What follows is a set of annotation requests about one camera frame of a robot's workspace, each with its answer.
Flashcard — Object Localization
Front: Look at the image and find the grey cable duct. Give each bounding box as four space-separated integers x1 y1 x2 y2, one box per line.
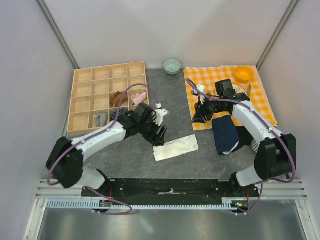
46 199 245 211

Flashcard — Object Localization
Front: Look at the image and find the gold knife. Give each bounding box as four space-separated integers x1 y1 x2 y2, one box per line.
246 83 252 97

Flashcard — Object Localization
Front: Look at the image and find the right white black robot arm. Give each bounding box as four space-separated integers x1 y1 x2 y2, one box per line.
186 79 297 197

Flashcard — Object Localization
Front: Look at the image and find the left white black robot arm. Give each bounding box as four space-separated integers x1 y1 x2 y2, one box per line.
46 103 169 197

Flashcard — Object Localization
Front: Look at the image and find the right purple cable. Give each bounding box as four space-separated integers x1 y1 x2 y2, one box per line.
186 78 298 216

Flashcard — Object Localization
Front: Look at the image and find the white cloth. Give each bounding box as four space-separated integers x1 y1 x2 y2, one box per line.
153 134 199 162

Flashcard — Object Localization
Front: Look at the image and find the wooden compartment tray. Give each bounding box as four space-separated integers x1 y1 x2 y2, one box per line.
67 61 150 136

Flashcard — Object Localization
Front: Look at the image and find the black cloth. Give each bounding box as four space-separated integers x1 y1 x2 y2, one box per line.
234 126 254 151

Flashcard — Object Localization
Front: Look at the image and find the navy blue underwear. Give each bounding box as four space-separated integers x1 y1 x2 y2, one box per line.
211 115 240 156

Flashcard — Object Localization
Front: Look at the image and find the beige decorated plate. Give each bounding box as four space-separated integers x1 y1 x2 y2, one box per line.
232 83 250 97

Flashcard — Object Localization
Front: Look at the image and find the brown underwear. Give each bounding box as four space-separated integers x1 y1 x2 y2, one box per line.
110 91 128 108

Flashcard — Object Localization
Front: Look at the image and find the orange checkered tablecloth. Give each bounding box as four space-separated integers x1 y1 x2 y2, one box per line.
183 65 278 131

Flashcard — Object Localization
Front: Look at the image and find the left aluminium corner post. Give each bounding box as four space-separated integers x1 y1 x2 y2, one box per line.
35 0 80 70

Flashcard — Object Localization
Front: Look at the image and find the aluminium frame rail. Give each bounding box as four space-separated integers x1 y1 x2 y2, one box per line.
35 179 308 201

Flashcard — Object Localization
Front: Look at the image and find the pink rolled cloth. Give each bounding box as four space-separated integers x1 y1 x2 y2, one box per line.
132 91 148 106

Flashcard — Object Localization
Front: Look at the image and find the purple cable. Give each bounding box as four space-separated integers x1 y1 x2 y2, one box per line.
46 83 162 216
186 78 298 216

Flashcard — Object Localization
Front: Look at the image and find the aluminium corner post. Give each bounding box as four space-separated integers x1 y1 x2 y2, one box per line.
256 0 301 70
35 0 80 70

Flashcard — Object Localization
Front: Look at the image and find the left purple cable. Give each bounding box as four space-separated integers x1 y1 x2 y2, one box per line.
46 83 162 216

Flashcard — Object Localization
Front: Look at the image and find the striped dark rolled cloth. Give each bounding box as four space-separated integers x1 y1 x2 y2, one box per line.
109 108 129 122

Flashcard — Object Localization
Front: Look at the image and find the right aluminium corner post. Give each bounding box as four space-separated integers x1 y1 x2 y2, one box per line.
256 0 301 70

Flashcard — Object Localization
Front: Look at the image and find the teal ceramic bowl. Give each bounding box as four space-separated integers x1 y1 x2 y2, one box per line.
163 59 182 76

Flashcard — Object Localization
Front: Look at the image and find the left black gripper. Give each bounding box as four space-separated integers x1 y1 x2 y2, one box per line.
138 115 168 148

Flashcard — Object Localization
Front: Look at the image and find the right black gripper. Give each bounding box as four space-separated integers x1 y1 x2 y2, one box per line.
191 95 223 125

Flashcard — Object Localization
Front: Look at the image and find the orange bowl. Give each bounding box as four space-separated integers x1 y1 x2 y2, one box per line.
234 66 254 83

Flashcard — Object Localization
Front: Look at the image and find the grey ribbed cup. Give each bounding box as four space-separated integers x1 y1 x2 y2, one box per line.
250 139 259 154

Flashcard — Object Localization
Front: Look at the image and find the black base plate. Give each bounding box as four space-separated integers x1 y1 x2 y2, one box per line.
97 178 259 206

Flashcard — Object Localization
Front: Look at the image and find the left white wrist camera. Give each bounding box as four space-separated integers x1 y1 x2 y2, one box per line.
152 108 169 126

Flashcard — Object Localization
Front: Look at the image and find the light grey rolled cloth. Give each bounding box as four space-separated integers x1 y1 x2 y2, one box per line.
94 112 109 128

